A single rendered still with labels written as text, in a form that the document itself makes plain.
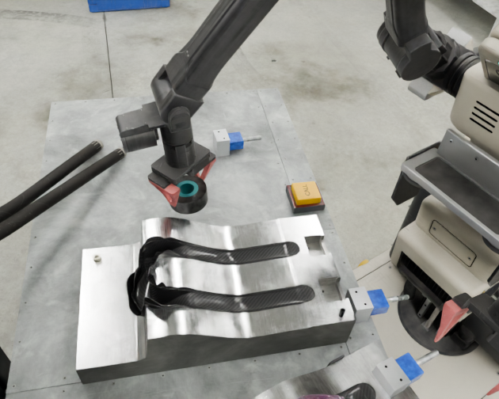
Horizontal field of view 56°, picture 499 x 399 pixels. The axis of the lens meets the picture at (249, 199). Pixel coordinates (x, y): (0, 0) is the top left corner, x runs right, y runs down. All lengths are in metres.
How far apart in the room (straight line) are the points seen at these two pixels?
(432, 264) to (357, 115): 1.85
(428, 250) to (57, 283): 0.83
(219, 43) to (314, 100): 2.30
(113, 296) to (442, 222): 0.72
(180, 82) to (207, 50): 0.07
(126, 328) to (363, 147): 2.01
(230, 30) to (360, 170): 1.92
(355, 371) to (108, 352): 0.43
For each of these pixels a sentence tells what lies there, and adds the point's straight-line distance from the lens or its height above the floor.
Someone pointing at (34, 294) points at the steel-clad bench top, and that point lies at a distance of 1.08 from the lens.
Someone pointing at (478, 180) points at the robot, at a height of 1.05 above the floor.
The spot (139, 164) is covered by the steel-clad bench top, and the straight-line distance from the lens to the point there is 1.29.
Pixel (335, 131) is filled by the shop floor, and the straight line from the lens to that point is 2.77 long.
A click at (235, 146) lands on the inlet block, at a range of 1.29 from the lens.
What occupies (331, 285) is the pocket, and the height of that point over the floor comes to 0.86.
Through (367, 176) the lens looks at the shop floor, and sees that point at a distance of 2.52.
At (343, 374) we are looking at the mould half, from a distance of 0.90.
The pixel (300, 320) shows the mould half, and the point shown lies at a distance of 0.89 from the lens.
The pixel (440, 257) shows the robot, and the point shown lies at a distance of 1.18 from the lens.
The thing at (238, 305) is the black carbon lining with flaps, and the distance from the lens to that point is 0.91.
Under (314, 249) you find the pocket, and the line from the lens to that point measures 1.02.
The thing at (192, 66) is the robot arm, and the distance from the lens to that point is 0.73.
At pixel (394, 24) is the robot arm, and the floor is 1.30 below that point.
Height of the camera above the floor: 1.66
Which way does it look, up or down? 46 degrees down
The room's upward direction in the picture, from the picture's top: 5 degrees clockwise
